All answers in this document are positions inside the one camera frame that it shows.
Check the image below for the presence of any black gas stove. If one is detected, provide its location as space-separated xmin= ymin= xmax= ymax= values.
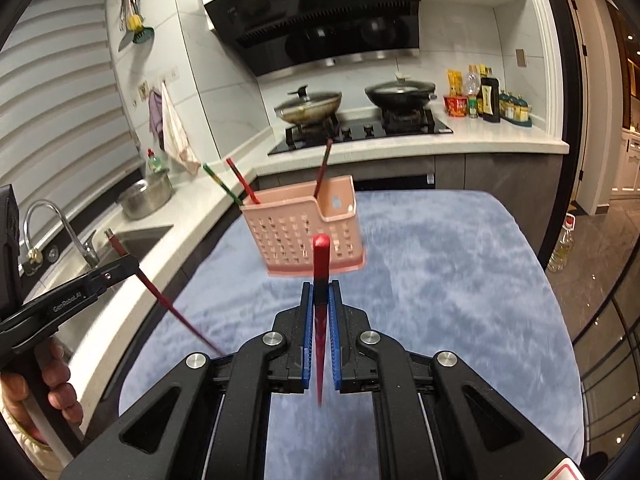
xmin=267 ymin=110 xmax=455 ymax=156

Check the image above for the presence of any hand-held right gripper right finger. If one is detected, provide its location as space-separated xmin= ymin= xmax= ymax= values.
xmin=327 ymin=280 xmax=583 ymax=480

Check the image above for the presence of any stainless steel sink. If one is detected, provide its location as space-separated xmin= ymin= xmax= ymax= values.
xmin=107 ymin=225 xmax=174 ymax=262

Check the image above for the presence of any row of small seasoning bottles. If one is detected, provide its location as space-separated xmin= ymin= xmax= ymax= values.
xmin=500 ymin=91 xmax=534 ymax=128

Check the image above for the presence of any green chopstick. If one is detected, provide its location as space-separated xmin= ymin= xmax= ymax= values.
xmin=202 ymin=162 xmax=245 ymax=207

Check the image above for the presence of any red seasoning tub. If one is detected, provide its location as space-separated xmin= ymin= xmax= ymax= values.
xmin=443 ymin=94 xmax=470 ymax=117

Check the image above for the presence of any black range hood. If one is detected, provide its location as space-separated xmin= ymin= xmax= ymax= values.
xmin=204 ymin=0 xmax=421 ymax=79

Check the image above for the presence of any stainless steel bowl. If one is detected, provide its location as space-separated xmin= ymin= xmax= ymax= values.
xmin=116 ymin=170 xmax=175 ymax=220

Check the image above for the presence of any black frying pan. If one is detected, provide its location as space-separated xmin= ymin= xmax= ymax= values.
xmin=365 ymin=74 xmax=437 ymax=110

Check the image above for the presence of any pink utensil holder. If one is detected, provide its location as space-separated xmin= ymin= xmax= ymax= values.
xmin=241 ymin=175 xmax=369 ymax=276

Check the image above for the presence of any blue fleece blanket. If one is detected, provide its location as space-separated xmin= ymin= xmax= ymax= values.
xmin=117 ymin=190 xmax=586 ymax=480

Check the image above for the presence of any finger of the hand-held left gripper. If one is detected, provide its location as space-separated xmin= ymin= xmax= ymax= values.
xmin=0 ymin=254 xmax=142 ymax=352

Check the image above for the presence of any cream hanging towel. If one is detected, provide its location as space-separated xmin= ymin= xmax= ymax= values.
xmin=160 ymin=82 xmax=202 ymax=177

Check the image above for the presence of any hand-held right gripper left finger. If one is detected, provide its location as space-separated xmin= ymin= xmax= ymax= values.
xmin=60 ymin=281 xmax=317 ymax=480

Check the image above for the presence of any clear plastic bottle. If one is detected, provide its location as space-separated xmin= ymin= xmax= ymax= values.
xmin=465 ymin=65 xmax=482 ymax=119

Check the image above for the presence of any purple cloth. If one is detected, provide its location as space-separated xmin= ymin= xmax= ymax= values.
xmin=148 ymin=89 xmax=166 ymax=150

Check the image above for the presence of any grey base cabinet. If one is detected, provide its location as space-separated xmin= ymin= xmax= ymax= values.
xmin=257 ymin=152 xmax=571 ymax=197

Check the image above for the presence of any white window blind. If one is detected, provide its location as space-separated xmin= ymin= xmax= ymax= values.
xmin=0 ymin=0 xmax=146 ymax=202

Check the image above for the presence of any chrome faucet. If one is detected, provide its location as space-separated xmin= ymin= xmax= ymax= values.
xmin=22 ymin=199 xmax=102 ymax=274

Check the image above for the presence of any wok with glass lid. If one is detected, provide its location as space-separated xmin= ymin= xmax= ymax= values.
xmin=274 ymin=86 xmax=344 ymax=126

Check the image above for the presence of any dark red chopstick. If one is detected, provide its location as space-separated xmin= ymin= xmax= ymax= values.
xmin=313 ymin=139 xmax=334 ymax=197
xmin=103 ymin=228 xmax=225 ymax=355

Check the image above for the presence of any person's left hand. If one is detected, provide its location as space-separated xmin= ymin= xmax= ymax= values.
xmin=0 ymin=337 xmax=85 ymax=443

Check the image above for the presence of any cooking oil bottle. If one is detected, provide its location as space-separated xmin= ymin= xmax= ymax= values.
xmin=547 ymin=212 xmax=579 ymax=274

